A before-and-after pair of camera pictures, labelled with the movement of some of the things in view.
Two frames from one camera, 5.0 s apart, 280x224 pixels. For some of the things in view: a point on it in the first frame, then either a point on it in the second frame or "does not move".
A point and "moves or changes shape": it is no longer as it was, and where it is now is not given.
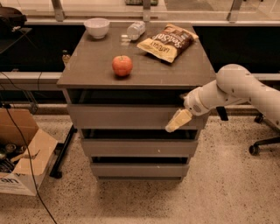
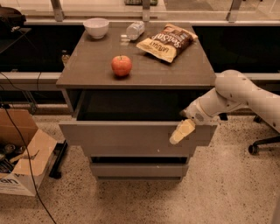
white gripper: (194, 102) to (194, 112)
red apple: (122, 65) does not move
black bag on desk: (10, 17) does not move
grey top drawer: (129, 116) moves or changes shape
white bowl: (97, 26) does not move
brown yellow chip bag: (170, 42) does not move
